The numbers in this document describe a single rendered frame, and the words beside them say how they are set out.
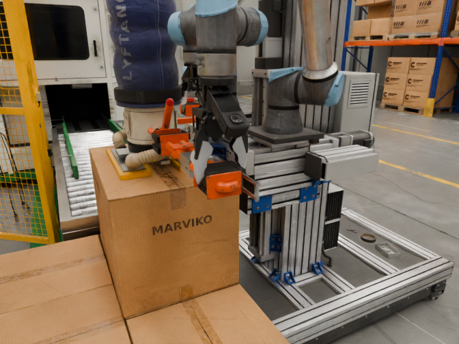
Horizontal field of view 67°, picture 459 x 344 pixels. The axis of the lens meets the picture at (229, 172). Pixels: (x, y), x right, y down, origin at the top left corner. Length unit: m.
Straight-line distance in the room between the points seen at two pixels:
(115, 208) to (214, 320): 0.46
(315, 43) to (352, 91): 0.56
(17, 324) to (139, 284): 0.38
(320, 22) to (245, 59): 10.82
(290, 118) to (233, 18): 0.67
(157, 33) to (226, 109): 0.57
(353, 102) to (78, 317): 1.36
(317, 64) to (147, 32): 0.54
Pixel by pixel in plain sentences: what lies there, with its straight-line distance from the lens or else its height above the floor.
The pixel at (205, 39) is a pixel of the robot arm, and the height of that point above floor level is 1.34.
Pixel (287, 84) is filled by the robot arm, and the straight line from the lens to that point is 1.26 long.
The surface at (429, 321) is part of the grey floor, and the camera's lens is 2.22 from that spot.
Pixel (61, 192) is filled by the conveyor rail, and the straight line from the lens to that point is 2.12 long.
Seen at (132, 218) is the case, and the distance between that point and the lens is 1.03.
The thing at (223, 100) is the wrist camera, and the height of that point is 1.24.
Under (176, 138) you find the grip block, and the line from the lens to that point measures 1.00.
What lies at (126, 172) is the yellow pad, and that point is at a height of 0.96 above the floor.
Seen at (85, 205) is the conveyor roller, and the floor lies 0.54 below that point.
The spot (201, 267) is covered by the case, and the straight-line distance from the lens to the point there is 1.18.
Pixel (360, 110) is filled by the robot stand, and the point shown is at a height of 1.07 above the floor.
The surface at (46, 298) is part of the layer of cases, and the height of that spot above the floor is 0.54.
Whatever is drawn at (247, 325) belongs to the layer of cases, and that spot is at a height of 0.54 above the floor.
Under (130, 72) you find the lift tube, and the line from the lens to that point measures 1.16.
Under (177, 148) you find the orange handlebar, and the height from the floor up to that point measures 1.09.
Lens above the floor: 1.32
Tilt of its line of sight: 19 degrees down
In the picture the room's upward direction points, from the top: straight up
